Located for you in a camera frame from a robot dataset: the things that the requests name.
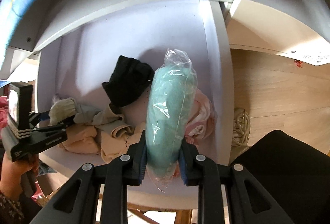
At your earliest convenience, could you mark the teal cloth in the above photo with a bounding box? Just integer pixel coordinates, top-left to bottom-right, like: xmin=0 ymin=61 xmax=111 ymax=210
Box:
xmin=145 ymin=49 xmax=197 ymax=192

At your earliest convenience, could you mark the person's left hand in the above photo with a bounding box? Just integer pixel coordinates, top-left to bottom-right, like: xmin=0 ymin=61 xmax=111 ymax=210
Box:
xmin=1 ymin=151 xmax=39 ymax=201

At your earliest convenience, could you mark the red pleated cushion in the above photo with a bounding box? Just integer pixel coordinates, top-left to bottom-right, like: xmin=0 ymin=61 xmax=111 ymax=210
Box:
xmin=0 ymin=96 xmax=8 ymax=130

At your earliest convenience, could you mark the black clothed knee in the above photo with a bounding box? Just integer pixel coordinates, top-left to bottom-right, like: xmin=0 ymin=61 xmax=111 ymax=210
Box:
xmin=233 ymin=130 xmax=329 ymax=223

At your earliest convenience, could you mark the beige cream cloth pile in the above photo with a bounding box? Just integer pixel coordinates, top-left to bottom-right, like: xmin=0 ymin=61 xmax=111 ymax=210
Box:
xmin=49 ymin=97 xmax=145 ymax=163

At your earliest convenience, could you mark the pink crumpled cloth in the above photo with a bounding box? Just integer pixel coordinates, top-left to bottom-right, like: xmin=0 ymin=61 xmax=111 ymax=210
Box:
xmin=185 ymin=89 xmax=216 ymax=145

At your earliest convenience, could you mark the black fabric item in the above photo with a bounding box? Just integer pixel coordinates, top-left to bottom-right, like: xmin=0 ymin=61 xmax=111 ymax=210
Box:
xmin=102 ymin=55 xmax=154 ymax=113

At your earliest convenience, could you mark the white shelf cabinet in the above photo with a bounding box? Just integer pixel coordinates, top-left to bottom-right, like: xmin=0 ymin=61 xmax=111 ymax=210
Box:
xmin=0 ymin=0 xmax=330 ymax=212

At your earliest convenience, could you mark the white paper sheet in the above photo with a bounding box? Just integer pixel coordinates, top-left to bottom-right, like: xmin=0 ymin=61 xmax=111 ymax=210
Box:
xmin=285 ymin=46 xmax=329 ymax=66

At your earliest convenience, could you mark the coiled white cable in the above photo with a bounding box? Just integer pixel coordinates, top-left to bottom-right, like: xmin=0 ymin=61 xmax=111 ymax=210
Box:
xmin=231 ymin=107 xmax=252 ymax=147

